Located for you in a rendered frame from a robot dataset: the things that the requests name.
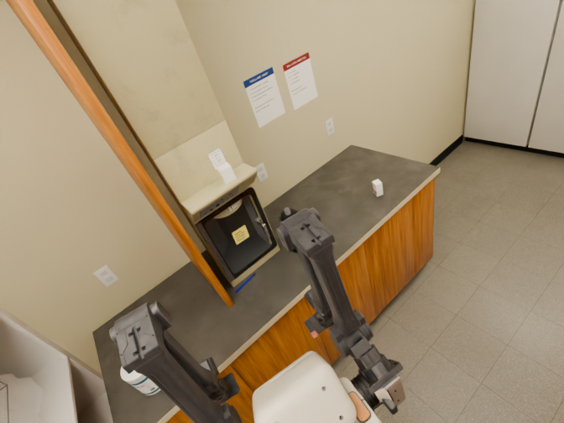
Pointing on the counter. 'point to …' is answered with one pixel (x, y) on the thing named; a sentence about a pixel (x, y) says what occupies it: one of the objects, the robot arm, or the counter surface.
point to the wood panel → (109, 132)
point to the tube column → (144, 67)
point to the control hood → (247, 176)
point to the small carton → (227, 173)
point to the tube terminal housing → (201, 175)
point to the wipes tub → (139, 382)
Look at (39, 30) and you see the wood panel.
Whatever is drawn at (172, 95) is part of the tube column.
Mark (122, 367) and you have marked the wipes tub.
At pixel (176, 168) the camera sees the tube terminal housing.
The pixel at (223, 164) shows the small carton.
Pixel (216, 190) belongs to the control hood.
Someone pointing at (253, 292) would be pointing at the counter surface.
